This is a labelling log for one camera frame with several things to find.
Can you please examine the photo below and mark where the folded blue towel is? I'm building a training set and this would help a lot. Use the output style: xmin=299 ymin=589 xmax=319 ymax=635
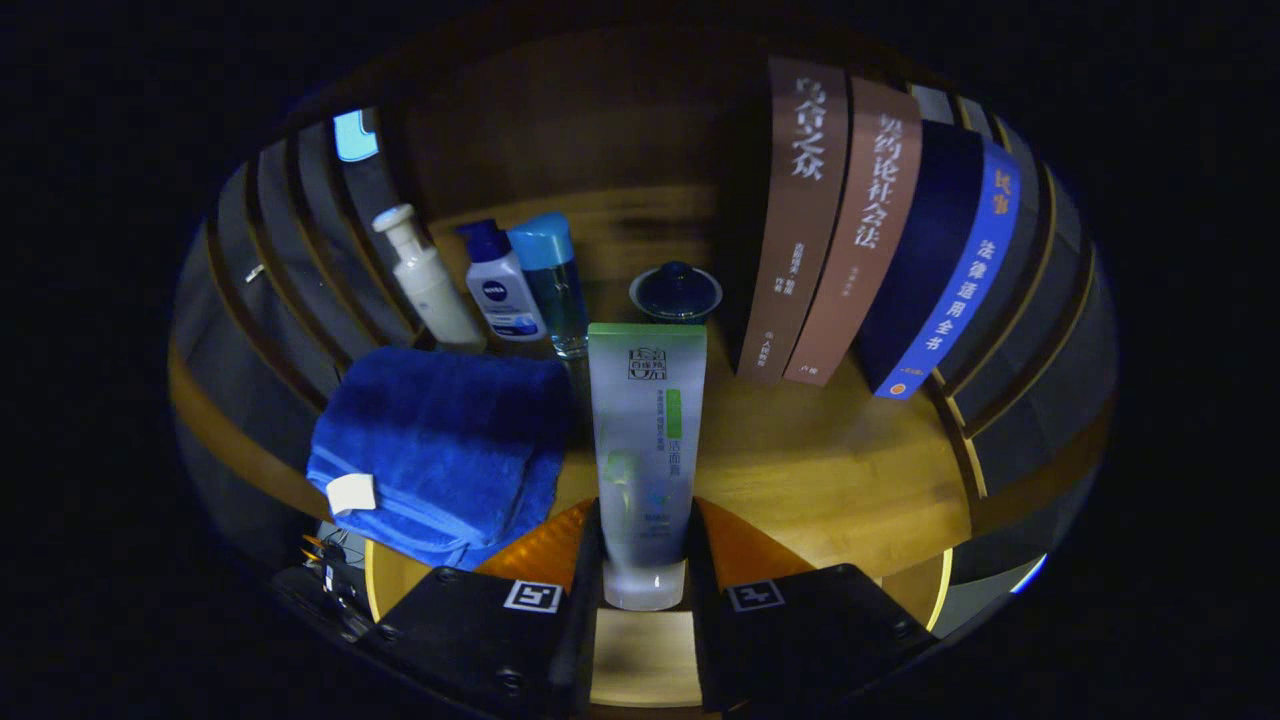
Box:
xmin=305 ymin=346 xmax=576 ymax=571

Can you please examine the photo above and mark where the white pump bottle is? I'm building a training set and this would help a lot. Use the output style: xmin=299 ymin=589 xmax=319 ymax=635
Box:
xmin=372 ymin=204 xmax=488 ymax=353

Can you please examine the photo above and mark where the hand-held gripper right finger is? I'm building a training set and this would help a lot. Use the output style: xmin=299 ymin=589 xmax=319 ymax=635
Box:
xmin=685 ymin=497 xmax=941 ymax=713

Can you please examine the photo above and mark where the reddish brown book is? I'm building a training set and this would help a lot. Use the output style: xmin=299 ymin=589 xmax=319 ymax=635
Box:
xmin=783 ymin=77 xmax=923 ymax=387

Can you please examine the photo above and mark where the dark brown book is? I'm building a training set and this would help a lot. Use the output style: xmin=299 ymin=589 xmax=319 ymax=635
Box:
xmin=735 ymin=57 xmax=851 ymax=383

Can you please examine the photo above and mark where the wooden cabinet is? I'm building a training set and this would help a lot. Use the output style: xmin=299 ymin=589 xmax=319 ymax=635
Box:
xmin=168 ymin=25 xmax=1119 ymax=601

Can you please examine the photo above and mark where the clear blue bottle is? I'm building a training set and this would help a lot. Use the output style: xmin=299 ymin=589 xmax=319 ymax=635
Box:
xmin=507 ymin=211 xmax=591 ymax=359

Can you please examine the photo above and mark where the white green-capped tube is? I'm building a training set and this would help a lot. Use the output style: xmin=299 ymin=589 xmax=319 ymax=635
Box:
xmin=587 ymin=322 xmax=708 ymax=612

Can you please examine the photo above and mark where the blue lidded teacup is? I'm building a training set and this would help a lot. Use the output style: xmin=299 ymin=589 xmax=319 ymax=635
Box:
xmin=628 ymin=261 xmax=724 ymax=325

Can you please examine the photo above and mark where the wooden countertop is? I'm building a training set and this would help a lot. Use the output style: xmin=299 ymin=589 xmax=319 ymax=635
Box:
xmin=430 ymin=185 xmax=976 ymax=611

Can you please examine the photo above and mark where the white bottle with blue cap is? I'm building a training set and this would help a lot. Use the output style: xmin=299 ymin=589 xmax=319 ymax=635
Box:
xmin=457 ymin=218 xmax=549 ymax=343

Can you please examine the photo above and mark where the blue book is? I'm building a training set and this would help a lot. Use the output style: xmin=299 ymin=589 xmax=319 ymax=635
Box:
xmin=858 ymin=120 xmax=1023 ymax=401

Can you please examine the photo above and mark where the black electronic device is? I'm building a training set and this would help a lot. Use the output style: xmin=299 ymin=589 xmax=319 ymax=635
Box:
xmin=270 ymin=530 xmax=376 ymax=641

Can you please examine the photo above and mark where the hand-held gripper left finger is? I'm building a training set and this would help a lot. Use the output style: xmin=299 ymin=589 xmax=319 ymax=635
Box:
xmin=365 ymin=497 xmax=604 ymax=719

